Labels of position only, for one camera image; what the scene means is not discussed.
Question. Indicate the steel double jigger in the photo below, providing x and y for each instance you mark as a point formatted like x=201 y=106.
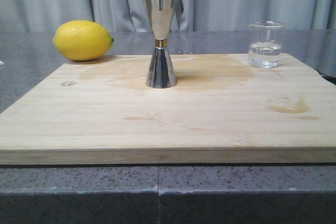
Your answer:
x=161 y=72

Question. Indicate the small glass beaker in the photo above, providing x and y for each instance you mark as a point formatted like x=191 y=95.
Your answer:
x=265 y=45

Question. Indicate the wooden cutting board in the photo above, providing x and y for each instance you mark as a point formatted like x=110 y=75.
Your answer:
x=222 y=110

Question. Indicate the yellow lemon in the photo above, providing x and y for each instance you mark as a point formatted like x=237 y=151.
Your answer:
x=82 y=40

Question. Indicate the grey curtain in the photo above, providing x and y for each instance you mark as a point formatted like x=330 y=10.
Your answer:
x=191 y=15

